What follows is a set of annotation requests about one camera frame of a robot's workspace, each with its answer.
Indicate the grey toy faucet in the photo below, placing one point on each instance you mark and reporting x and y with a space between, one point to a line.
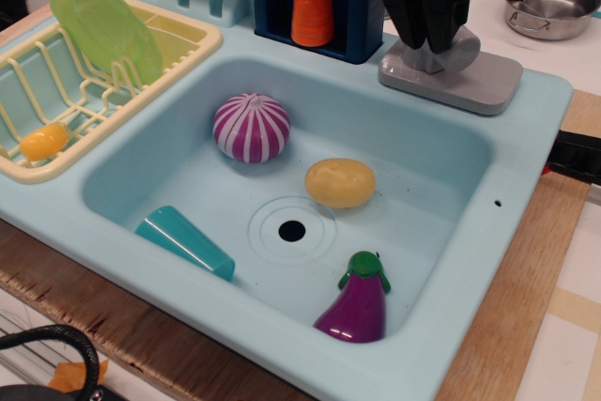
464 76

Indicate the orange toy carrot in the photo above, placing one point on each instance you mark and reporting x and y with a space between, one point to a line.
312 22

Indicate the stainless steel pot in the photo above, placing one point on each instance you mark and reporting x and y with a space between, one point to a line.
551 20

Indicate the yellow toy potato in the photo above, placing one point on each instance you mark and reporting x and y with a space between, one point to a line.
340 183

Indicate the purple striped toy onion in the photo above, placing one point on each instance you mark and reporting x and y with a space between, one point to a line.
251 128

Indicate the black clamp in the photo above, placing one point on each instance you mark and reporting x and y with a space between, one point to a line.
575 155

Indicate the light blue toy sink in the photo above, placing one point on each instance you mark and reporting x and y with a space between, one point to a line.
452 187

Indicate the purple toy eggplant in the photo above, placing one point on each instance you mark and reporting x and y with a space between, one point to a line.
358 314

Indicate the green plastic plate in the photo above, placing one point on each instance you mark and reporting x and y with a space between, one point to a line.
107 31

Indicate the teal plastic cup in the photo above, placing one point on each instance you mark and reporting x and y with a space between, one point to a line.
171 230

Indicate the yellow dish rack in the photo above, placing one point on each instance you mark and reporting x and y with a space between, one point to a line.
46 79

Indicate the yellow toy lemon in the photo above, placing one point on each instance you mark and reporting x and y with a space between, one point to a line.
44 142

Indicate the orange tape piece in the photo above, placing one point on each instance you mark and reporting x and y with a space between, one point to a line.
68 377

